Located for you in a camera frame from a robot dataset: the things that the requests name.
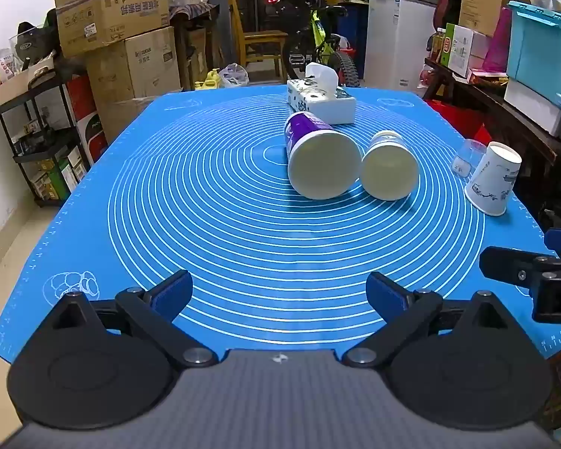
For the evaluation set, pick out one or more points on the black metal shelf rack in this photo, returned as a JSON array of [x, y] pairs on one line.
[[32, 149]]

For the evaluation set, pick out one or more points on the white storage box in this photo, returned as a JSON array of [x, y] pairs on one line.
[[533, 103]]

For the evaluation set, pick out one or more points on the black and green bicycle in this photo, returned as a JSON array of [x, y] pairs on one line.
[[319, 32]]

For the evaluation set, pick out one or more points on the crumpled plastic bag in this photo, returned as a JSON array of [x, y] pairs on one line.
[[233, 75]]

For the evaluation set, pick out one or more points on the yellow plastic jug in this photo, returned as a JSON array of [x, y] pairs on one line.
[[208, 80]]

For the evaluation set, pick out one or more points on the red and black box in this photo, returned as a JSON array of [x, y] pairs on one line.
[[91, 126]]

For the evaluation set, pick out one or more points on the teal plastic storage bin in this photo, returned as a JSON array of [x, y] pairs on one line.
[[542, 51]]

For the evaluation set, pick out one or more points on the open printed cardboard box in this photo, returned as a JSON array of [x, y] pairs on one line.
[[107, 15]]

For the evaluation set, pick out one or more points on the dark wooden side table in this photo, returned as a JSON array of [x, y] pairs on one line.
[[509, 117]]

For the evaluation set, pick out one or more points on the patterned white paper cup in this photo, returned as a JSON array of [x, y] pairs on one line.
[[492, 183]]

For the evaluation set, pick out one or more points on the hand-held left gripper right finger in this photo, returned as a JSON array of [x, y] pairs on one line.
[[387, 293]]

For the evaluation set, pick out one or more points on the black bag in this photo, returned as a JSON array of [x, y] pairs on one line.
[[33, 41]]

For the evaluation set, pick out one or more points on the blue silicone baking mat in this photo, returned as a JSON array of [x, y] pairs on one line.
[[238, 243]]

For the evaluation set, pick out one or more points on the clear plastic cup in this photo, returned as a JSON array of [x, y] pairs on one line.
[[465, 159]]

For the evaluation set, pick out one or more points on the shallow cardboard tray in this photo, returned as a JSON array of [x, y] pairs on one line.
[[19, 83]]

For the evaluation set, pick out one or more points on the drink bottle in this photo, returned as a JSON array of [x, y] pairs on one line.
[[437, 46]]

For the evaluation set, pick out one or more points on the pink bag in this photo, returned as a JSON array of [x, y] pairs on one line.
[[497, 42]]

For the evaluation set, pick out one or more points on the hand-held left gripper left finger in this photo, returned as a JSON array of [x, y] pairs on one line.
[[172, 292]]

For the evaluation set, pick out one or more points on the wooden chair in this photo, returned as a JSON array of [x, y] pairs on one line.
[[262, 40]]

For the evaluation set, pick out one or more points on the purple and white cup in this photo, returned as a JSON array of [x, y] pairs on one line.
[[325, 163]]

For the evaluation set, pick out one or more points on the white tissue box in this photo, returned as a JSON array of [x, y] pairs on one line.
[[328, 105]]

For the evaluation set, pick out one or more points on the white chest freezer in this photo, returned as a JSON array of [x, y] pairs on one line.
[[397, 42]]

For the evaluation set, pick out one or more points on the green and white carton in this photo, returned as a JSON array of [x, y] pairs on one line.
[[463, 50]]

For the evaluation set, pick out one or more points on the plain cardboard box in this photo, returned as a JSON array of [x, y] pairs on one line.
[[141, 63]]

